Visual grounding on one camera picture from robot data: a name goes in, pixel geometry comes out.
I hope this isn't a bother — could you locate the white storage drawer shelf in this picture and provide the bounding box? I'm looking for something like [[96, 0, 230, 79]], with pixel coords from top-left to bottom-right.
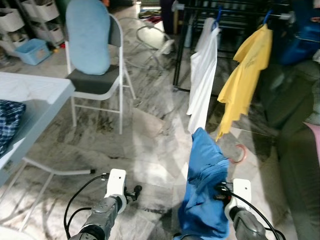
[[0, 0, 69, 49]]

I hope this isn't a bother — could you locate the white folding table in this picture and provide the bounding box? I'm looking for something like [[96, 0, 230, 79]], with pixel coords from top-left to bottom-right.
[[0, 71, 97, 234]]

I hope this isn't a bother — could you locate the pink plastic hanger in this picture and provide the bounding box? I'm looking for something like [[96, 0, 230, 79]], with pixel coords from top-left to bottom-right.
[[226, 143, 249, 165]]

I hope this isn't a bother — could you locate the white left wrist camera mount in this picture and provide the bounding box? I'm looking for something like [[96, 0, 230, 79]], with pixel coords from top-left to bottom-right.
[[105, 168, 128, 201]]

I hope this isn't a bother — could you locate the black clothes rack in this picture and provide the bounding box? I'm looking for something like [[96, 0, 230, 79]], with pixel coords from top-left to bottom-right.
[[172, 0, 320, 94]]

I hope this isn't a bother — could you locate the light blue plastic bin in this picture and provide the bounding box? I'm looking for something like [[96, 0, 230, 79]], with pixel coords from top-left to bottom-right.
[[13, 38, 53, 66]]

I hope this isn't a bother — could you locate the dark blue plastic crate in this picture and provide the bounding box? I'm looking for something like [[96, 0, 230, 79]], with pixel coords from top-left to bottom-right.
[[277, 0, 320, 67]]

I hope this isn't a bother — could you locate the bright blue shirt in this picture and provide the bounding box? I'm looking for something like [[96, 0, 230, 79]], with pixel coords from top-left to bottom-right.
[[178, 127, 231, 240]]

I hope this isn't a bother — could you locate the pink cushion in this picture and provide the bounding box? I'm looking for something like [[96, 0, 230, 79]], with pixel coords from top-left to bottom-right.
[[303, 122, 320, 164]]

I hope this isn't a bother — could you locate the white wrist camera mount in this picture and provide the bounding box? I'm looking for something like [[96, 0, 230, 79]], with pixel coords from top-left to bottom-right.
[[105, 168, 128, 201], [228, 178, 253, 213]]

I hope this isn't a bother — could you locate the white shirt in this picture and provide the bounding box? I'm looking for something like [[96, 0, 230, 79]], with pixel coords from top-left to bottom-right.
[[187, 19, 221, 135]]

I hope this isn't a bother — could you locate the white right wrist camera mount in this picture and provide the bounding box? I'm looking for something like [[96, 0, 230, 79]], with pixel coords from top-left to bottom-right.
[[228, 178, 253, 213]]

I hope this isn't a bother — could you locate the blue plaid shirt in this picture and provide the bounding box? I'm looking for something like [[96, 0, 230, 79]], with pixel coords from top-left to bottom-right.
[[0, 99, 27, 159]]

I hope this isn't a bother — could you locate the light blue cushion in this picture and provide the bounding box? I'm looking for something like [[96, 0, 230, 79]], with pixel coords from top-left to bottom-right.
[[65, 0, 112, 76]]

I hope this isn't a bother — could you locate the blue plastic hanger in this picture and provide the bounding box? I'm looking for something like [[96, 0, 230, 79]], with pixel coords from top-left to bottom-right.
[[209, 5, 224, 32], [261, 8, 274, 27]]

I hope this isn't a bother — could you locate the colourful floor mat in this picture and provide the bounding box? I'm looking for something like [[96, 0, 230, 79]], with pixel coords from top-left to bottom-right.
[[139, 11, 164, 24]]

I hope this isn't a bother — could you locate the yellow printed t-shirt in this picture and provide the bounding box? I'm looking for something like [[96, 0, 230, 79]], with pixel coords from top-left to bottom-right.
[[215, 23, 275, 143]]

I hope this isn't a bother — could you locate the white folding chair grey seat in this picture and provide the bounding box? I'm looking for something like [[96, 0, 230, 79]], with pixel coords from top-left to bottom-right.
[[64, 13, 137, 135]]

